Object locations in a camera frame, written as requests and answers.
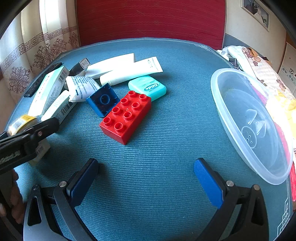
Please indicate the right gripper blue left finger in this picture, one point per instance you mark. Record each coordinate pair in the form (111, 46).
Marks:
(81, 182)

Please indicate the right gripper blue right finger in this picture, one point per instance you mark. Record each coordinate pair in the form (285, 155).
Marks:
(218, 191)

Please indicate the blue white medicine box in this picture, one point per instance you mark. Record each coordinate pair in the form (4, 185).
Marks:
(48, 91)

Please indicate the small white green box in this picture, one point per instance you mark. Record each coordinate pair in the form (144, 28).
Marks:
(60, 108)

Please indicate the clear plastic bowl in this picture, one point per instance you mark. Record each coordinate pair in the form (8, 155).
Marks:
(248, 114)

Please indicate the red toy brick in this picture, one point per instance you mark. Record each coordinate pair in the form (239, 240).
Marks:
(125, 117)

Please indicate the white printed sachet pack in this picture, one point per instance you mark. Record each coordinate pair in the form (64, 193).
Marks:
(81, 87)

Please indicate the blue toy brick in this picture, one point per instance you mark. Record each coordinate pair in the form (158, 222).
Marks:
(103, 100)

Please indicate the beige cosmetic tube silver cap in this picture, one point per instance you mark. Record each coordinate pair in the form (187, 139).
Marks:
(79, 67)

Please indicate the white rectangular bottle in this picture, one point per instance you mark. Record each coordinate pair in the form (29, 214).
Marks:
(97, 69)

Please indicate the teal dental floss box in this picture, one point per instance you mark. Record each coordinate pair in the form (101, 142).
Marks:
(148, 86)

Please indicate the white cream tube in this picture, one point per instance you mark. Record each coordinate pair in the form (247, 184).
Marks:
(139, 68)

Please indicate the person's left hand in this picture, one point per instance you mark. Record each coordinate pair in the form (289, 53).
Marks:
(12, 196)

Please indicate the black flat remote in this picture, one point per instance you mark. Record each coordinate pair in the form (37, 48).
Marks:
(33, 87)

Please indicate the teal woven table mat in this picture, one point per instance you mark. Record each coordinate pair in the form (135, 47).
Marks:
(147, 189)

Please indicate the patterned beige curtain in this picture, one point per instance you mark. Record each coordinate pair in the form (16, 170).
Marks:
(36, 36)

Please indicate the yellow cartoon blanket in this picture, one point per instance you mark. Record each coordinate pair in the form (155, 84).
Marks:
(287, 104)

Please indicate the floral white quilt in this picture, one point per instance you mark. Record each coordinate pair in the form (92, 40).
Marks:
(255, 66)

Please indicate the white wardrobe doors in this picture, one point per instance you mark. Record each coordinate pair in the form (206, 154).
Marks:
(288, 68)

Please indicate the red upholstered headboard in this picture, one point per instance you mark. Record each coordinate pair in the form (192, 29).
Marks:
(197, 21)

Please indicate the framed wall picture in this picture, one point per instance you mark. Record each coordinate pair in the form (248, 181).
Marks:
(257, 10)

